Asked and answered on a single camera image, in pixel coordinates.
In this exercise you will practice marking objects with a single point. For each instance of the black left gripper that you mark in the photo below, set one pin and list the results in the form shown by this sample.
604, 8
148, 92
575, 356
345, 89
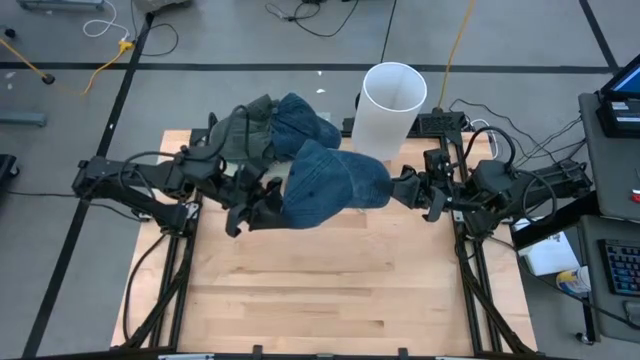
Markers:
245, 185

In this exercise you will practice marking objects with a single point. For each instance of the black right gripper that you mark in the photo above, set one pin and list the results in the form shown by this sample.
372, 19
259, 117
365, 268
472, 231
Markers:
440, 192

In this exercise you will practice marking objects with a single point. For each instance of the olive green cap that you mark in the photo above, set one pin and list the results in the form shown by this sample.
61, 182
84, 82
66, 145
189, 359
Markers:
245, 135

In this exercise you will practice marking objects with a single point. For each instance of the blue denim cap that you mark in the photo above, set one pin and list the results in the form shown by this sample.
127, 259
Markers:
300, 125
330, 185

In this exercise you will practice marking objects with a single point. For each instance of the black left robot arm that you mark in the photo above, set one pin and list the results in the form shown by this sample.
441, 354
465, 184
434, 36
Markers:
150, 175

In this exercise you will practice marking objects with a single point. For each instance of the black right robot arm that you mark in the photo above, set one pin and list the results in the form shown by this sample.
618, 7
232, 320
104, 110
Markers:
555, 177

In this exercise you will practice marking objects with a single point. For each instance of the black power strip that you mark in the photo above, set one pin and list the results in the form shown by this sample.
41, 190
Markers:
440, 122

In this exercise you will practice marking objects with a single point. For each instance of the white shade table lamp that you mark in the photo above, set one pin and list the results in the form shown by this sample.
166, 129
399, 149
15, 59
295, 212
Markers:
385, 120

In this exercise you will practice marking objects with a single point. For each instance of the grey desk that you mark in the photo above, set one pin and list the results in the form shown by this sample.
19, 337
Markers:
607, 170

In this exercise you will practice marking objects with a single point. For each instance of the black keyboard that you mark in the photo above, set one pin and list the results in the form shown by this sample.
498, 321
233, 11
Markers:
622, 267

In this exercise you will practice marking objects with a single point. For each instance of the laptop on side desk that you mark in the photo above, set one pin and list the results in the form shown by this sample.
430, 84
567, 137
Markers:
625, 80

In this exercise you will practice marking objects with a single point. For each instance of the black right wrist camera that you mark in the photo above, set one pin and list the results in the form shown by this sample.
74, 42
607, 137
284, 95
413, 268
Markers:
436, 161

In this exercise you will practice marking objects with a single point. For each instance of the black aluminium table frame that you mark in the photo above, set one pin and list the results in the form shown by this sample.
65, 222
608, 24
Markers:
181, 280

